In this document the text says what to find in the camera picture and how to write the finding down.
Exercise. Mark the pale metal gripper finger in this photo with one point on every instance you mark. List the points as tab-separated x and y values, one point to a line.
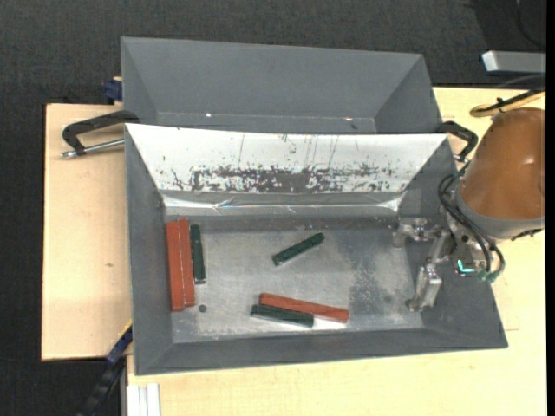
427	286
416	230

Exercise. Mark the dark green flat block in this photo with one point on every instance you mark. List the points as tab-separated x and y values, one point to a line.
198	254
298	248
282	315

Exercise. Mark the red-brown flat block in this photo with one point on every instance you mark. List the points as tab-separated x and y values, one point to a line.
174	267
305	307
187	262

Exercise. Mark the grey metal bin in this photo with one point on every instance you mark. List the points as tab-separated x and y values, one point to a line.
277	249

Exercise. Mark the pale flat board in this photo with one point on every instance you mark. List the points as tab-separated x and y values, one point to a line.
84	232

